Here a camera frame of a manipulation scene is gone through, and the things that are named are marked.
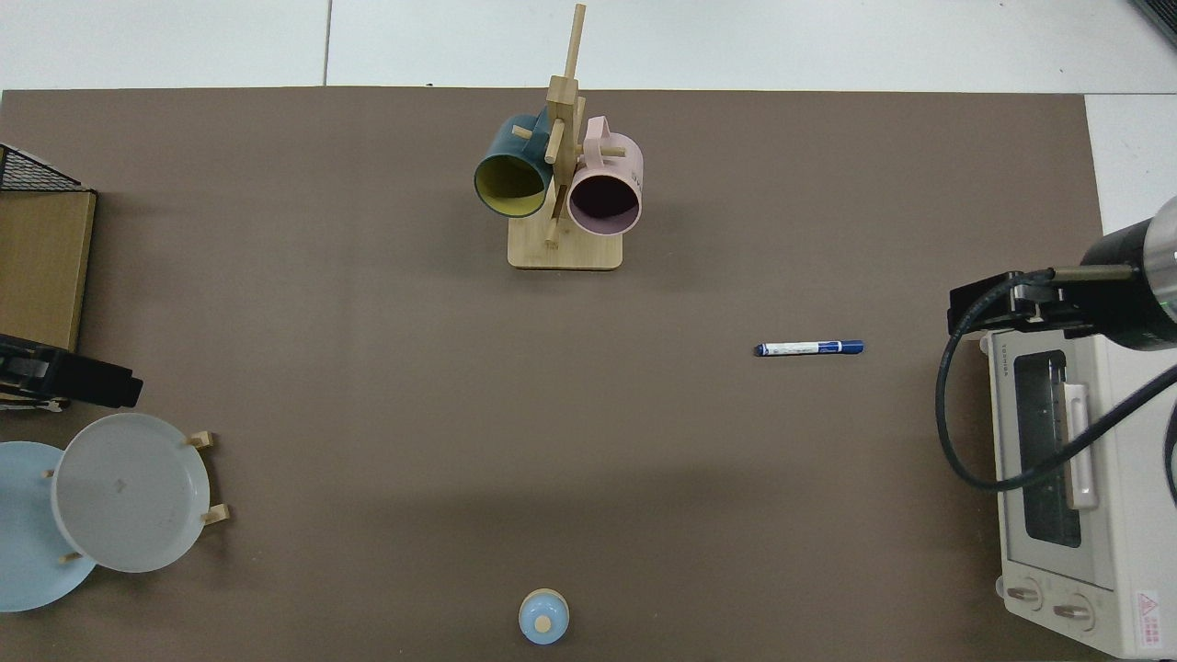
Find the small blue round thing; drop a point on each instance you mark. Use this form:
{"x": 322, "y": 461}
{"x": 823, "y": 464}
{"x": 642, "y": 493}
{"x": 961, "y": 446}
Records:
{"x": 543, "y": 618}

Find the teal cup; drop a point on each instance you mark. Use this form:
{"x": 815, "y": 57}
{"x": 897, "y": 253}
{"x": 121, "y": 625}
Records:
{"x": 504, "y": 152}

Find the dark equipment corner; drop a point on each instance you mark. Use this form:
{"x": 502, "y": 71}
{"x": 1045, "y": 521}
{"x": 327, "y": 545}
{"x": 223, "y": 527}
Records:
{"x": 1160, "y": 17}

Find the wooden plate rack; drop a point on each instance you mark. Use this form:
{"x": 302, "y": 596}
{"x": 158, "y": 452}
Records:
{"x": 217, "y": 514}

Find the brown table cloth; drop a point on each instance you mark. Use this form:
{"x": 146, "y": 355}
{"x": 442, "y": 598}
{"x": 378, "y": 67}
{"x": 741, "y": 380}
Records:
{"x": 552, "y": 441}

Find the pale blue plate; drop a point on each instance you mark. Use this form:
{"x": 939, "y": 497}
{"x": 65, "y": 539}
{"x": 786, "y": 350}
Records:
{"x": 28, "y": 542}

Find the pink cup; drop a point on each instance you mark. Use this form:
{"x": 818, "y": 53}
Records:
{"x": 618, "y": 161}

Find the wooden cup stand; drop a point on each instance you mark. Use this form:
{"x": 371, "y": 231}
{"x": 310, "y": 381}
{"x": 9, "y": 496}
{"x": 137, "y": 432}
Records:
{"x": 565, "y": 250}

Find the grey plate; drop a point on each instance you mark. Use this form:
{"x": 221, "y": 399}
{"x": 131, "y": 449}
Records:
{"x": 129, "y": 492}

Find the blue and white marker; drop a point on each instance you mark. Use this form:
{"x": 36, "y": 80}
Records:
{"x": 809, "y": 348}

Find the pale toaster oven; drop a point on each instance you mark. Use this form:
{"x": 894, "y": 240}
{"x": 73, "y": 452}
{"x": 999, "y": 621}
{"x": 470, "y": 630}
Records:
{"x": 1131, "y": 515}

